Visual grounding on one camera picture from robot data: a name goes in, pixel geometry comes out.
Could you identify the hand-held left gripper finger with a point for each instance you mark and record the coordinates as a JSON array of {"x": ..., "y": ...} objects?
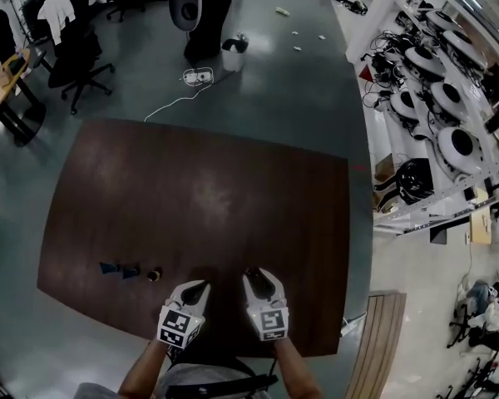
[
  {"x": 204, "y": 299},
  {"x": 176, "y": 294}
]

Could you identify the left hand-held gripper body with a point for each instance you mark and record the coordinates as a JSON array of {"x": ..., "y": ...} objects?
[{"x": 179, "y": 324}]

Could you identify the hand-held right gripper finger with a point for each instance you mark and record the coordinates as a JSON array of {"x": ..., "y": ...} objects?
[
  {"x": 249, "y": 293},
  {"x": 276, "y": 287}
]

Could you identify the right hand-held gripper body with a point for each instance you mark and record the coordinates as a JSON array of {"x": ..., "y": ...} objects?
[{"x": 272, "y": 320}]

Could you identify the blue bottle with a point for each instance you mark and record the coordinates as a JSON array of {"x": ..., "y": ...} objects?
[{"x": 108, "y": 268}]

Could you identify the person's right forearm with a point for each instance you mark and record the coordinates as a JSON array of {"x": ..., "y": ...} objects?
[{"x": 295, "y": 368}]

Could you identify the person's left forearm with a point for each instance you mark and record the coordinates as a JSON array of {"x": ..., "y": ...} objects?
[{"x": 143, "y": 372}]

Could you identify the person's grey clothing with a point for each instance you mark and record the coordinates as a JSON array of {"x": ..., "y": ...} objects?
[{"x": 208, "y": 380}]

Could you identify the wooden slatted board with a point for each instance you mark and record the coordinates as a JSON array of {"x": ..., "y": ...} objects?
[{"x": 376, "y": 347}]

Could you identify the white metal shelf rack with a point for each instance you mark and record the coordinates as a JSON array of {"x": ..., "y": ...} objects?
[{"x": 403, "y": 218}]

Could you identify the cardboard box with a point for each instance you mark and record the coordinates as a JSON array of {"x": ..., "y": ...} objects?
[{"x": 480, "y": 225}]

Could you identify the white power strip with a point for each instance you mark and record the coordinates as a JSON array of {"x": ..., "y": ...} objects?
[{"x": 197, "y": 76}]

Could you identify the red triangle sign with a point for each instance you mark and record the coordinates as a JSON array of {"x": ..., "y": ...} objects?
[{"x": 364, "y": 74}]

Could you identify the row of white round devices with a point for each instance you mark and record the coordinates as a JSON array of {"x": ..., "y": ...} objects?
[{"x": 457, "y": 144}]

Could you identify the white bin with black bag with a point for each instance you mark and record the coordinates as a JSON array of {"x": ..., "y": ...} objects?
[{"x": 234, "y": 56}]

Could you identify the wooden desk with black legs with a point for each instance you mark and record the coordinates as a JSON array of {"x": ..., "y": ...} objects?
[{"x": 2, "y": 87}]

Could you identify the grey oval device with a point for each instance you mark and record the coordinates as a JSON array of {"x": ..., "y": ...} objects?
[{"x": 185, "y": 8}]

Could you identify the white jacket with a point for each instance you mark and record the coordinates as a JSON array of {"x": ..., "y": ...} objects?
[{"x": 58, "y": 11}]

